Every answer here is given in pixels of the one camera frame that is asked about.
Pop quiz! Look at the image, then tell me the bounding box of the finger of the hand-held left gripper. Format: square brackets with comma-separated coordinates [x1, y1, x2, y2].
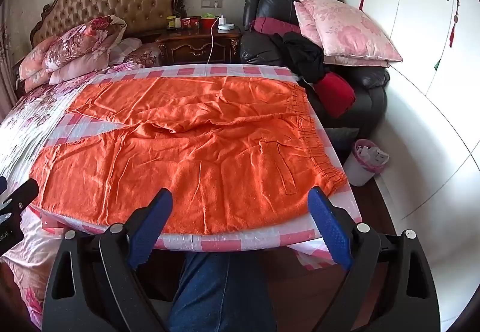
[0, 179, 39, 220]

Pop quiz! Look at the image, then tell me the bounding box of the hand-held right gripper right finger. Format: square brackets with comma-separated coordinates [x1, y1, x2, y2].
[307, 186, 440, 332]

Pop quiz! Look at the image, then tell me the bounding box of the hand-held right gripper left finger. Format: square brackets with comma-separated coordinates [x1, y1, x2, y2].
[42, 187, 174, 332]

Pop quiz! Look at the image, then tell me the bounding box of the orange towel blanket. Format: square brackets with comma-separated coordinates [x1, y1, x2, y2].
[29, 76, 347, 236]

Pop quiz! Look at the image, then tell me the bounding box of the white waste bin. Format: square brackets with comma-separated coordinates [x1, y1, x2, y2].
[343, 139, 390, 187]

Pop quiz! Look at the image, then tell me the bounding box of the bed with floral sheet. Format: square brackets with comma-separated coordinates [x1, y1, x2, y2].
[0, 54, 162, 330]

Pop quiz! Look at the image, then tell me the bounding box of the person's leg in jeans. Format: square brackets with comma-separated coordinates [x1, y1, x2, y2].
[167, 251, 278, 332]

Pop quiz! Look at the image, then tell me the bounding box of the patterned curtain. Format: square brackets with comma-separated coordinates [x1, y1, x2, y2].
[0, 2, 19, 100]

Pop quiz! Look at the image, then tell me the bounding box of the red cloth bundle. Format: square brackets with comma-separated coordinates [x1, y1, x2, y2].
[314, 72, 356, 118]

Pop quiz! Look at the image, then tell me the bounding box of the black leather sofa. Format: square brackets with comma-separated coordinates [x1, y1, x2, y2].
[240, 0, 391, 130]

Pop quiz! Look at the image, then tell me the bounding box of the folded floral quilt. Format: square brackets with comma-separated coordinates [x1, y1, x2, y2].
[19, 15, 128, 92]

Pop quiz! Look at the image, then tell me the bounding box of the white wardrobe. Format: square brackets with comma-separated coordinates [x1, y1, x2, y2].
[337, 0, 480, 220]

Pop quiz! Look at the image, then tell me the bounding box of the dark floral pillow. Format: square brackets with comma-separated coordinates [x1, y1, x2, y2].
[124, 42, 163, 68]

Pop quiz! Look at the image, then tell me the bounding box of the black clothing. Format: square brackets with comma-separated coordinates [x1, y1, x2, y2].
[270, 32, 327, 83]

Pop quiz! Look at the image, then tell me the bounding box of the red white checked plastic sheet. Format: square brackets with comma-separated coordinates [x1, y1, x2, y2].
[37, 63, 362, 270]

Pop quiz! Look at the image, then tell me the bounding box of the checked pillow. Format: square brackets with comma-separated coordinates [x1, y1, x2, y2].
[109, 38, 143, 64]

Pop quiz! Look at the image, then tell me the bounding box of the carved wooden nightstand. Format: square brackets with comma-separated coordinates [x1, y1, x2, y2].
[155, 26, 242, 66]

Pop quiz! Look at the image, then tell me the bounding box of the maroon cushion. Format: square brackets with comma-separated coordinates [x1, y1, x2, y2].
[252, 17, 301, 36]

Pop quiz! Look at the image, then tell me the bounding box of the red box with green top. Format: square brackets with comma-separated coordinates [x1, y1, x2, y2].
[200, 13, 220, 29]

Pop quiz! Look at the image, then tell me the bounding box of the white cable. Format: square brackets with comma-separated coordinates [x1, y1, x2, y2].
[208, 14, 223, 64]

